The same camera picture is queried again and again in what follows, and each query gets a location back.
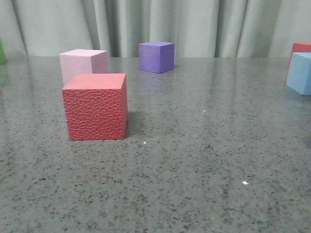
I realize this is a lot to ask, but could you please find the cracked light blue foam cube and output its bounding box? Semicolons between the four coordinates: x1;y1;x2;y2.
286;52;311;96

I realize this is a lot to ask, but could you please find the far purple foam cube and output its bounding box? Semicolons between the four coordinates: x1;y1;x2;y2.
138;41;175;73

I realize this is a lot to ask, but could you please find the near textured red foam cube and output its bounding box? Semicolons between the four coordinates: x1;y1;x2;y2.
62;73;128;140

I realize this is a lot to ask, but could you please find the pink foam cube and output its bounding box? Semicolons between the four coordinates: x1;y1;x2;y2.
59;49;109;85

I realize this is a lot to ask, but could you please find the grey-green curtain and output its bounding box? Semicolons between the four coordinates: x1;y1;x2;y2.
0;0;311;58

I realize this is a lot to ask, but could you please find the far red foam cube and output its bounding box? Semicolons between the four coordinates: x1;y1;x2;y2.
290;41;311;62

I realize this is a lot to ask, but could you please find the green foam cube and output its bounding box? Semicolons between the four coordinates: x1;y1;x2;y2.
0;39;6;64

